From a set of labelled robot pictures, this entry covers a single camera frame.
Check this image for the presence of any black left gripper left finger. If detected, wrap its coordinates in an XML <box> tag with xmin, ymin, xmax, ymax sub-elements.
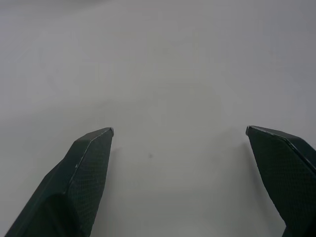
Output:
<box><xmin>4</xmin><ymin>127</ymin><xmax>115</xmax><ymax>237</ymax></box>

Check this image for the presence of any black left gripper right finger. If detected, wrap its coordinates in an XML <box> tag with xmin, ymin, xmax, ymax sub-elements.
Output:
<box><xmin>245</xmin><ymin>125</ymin><xmax>316</xmax><ymax>237</ymax></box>

